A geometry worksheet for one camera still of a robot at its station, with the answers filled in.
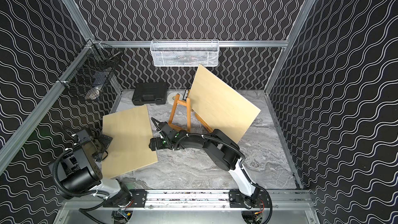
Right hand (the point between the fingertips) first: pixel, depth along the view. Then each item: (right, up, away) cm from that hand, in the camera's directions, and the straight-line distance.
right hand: (156, 144), depth 89 cm
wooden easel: (+19, +24, -5) cm, 31 cm away
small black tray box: (+15, +32, +28) cm, 45 cm away
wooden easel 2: (+19, +14, +1) cm, 24 cm away
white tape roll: (+4, +29, +25) cm, 38 cm away
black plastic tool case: (-15, +33, +29) cm, 46 cm away
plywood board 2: (+36, +22, -4) cm, 43 cm away
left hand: (-30, +1, 0) cm, 30 cm away
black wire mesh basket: (-42, +40, +2) cm, 58 cm away
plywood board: (-18, +5, +10) cm, 22 cm away
